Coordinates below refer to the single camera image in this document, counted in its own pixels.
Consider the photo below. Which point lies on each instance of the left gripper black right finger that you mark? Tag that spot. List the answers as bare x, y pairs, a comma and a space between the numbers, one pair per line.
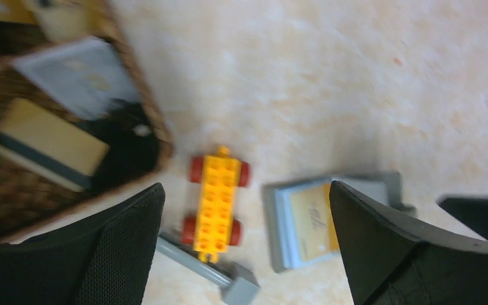
393, 258

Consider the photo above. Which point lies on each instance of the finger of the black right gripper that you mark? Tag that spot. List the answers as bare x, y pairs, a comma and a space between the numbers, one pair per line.
471, 211

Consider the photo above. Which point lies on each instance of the gold striped credit card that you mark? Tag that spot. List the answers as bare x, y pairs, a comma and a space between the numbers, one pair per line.
49, 146

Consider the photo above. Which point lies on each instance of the black VIP credit card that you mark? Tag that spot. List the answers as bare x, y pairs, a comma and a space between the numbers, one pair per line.
133, 146

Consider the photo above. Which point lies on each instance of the grey card holder wallet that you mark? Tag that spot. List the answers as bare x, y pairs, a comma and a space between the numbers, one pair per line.
384, 187

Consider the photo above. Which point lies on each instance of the brown woven divided basket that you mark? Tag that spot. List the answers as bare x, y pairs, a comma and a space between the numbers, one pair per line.
78, 121

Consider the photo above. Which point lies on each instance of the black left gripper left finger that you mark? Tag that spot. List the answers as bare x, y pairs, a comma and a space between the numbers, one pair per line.
102, 259

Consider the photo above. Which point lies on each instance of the grey plastic toy bolt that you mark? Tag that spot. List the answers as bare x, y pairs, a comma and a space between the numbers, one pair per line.
238, 285

